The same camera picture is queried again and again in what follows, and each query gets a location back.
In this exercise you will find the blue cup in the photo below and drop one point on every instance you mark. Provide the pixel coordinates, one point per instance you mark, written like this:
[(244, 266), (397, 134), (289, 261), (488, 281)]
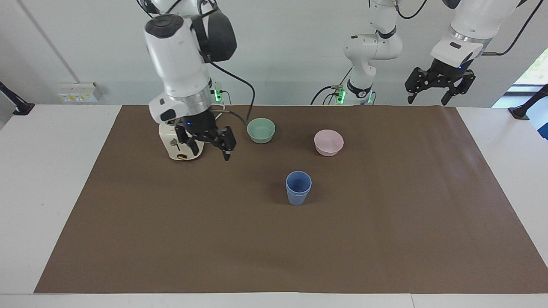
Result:
[(299, 182), (297, 199)]

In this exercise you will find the white wall socket box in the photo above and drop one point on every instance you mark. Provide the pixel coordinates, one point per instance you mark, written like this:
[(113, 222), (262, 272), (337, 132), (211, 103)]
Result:
[(79, 92)]

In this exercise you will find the green bowl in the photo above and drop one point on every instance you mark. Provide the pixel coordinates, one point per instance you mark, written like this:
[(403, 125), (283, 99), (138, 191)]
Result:
[(261, 131)]

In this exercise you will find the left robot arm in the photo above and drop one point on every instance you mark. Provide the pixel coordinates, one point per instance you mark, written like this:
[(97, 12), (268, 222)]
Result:
[(372, 47)]

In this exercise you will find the pink bowl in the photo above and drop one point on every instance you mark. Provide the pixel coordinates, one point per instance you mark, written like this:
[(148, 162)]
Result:
[(329, 143)]

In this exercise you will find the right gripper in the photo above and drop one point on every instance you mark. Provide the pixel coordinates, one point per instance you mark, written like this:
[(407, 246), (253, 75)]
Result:
[(198, 124)]

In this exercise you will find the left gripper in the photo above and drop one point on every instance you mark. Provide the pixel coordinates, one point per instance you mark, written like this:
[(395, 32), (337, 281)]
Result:
[(446, 70)]

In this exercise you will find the white toaster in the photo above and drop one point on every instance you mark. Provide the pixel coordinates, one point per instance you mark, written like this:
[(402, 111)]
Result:
[(168, 139)]

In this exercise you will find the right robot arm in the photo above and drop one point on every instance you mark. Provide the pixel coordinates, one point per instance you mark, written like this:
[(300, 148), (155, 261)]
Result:
[(177, 55)]

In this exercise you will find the black stand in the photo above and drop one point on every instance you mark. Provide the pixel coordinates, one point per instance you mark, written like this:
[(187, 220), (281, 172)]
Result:
[(17, 105), (528, 105)]

